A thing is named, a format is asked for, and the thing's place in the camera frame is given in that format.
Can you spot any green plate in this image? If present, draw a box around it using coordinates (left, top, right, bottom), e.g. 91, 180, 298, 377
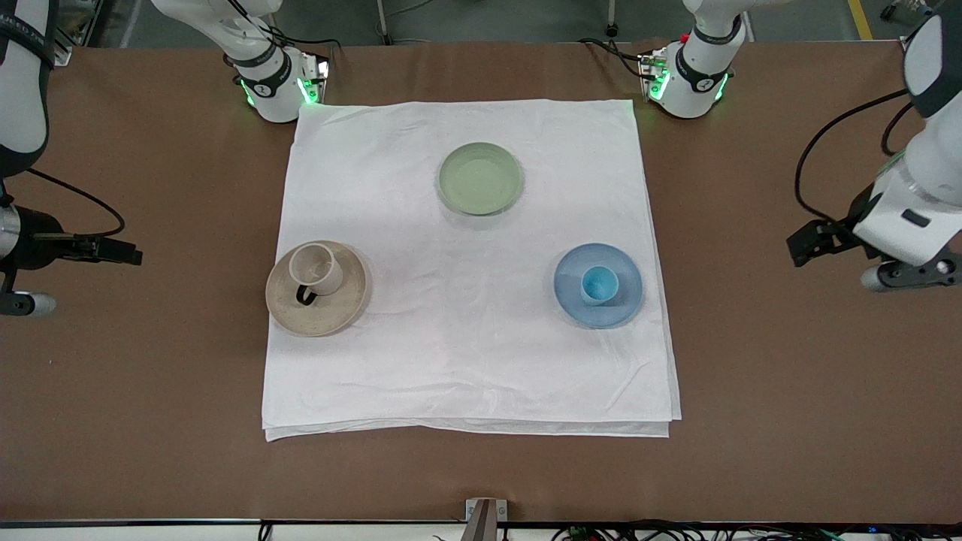
437, 142, 525, 216

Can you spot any aluminium frame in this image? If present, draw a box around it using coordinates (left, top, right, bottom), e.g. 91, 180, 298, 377
45, 0, 115, 67

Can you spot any black base cable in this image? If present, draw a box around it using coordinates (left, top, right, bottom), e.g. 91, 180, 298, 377
224, 0, 343, 55
577, 36, 649, 80

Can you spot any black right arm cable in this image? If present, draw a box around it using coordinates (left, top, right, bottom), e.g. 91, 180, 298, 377
25, 168, 126, 238

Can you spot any black left base cable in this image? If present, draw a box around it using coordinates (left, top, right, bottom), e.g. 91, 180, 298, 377
577, 36, 649, 80

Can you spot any black right base cable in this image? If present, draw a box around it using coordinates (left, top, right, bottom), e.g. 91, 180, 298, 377
224, 0, 343, 55

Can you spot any white mug black handle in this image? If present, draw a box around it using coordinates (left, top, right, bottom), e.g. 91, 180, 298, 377
289, 242, 345, 307

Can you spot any beige gray plate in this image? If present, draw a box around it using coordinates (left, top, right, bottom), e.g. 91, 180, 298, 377
265, 240, 371, 337

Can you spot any short black left arm cable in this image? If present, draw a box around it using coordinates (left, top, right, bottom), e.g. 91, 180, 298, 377
880, 101, 915, 157

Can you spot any white cloth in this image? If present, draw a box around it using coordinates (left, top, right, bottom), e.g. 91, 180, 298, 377
262, 99, 682, 442

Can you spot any metal table bracket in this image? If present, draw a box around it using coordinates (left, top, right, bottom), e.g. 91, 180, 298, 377
464, 497, 508, 541

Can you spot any long black left arm cable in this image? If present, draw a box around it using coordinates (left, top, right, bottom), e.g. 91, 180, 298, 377
794, 89, 912, 223

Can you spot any blue cup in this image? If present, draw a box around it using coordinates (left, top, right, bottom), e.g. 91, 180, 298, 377
580, 266, 620, 306

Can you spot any blue plate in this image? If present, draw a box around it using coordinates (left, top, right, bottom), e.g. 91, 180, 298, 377
553, 243, 645, 330

